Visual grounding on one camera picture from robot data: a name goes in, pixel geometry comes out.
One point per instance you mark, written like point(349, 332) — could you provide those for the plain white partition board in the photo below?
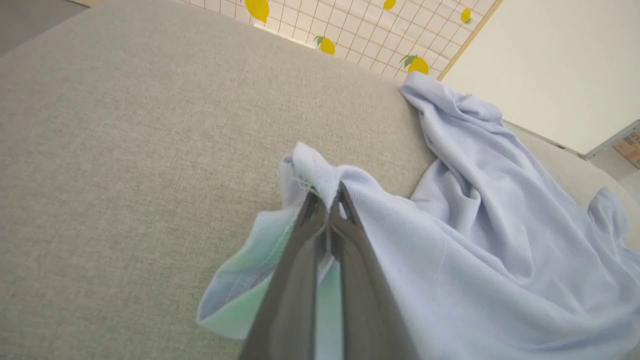
point(560, 65)

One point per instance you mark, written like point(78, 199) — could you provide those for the brown cardboard box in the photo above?
point(631, 147)

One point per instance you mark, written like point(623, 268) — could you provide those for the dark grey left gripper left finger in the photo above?
point(295, 280)

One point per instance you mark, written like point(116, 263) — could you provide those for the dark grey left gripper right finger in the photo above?
point(365, 300)

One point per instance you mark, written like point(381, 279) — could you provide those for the light blue polo shirt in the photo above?
point(500, 250)

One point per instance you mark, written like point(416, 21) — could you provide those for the lemon pattern grid cloth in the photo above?
point(360, 25)

